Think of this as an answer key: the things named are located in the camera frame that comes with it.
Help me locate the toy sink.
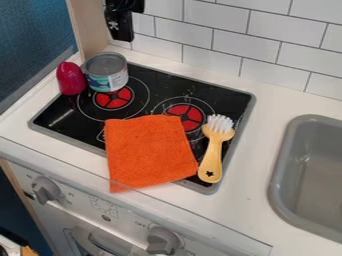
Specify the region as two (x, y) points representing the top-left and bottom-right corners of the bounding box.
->
(267, 114), (342, 245)

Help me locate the orange cloth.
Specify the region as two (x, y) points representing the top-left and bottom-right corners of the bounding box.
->
(102, 114), (201, 194)

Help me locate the yellow brush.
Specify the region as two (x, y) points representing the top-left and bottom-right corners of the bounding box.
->
(196, 113), (237, 185)

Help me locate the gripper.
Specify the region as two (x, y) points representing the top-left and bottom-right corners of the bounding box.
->
(102, 0), (146, 43)

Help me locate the silver can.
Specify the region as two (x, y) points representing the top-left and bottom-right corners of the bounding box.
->
(84, 51), (131, 93)

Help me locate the red toy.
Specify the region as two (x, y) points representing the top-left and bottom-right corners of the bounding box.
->
(54, 61), (89, 97)

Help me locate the toy stove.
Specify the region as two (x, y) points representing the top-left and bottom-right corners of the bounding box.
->
(26, 60), (258, 196)

